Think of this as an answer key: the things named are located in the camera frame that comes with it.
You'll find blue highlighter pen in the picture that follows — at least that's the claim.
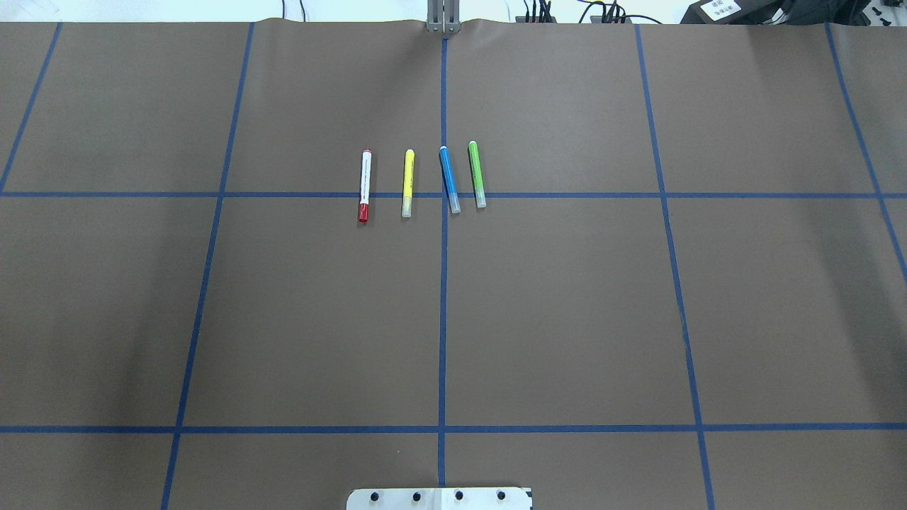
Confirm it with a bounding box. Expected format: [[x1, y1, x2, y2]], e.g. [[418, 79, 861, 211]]
[[439, 145, 462, 215]]

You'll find red and white marker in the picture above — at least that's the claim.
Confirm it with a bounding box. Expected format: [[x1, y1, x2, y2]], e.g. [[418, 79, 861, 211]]
[[357, 148, 373, 224]]

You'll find green highlighter pen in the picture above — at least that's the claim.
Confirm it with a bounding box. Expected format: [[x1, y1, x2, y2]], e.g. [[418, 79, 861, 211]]
[[468, 141, 487, 209]]

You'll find yellow highlighter pen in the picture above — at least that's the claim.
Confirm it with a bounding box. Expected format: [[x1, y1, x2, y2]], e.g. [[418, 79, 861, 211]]
[[401, 149, 415, 217]]

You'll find black power adapter box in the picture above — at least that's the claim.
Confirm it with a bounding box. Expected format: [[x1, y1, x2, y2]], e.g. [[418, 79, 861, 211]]
[[680, 0, 784, 25]]

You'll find aluminium frame post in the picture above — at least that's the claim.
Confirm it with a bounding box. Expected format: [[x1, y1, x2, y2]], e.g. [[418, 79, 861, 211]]
[[427, 0, 462, 35]]

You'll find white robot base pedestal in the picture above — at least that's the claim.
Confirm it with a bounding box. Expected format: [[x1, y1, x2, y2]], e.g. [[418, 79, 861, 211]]
[[346, 487, 534, 509]]

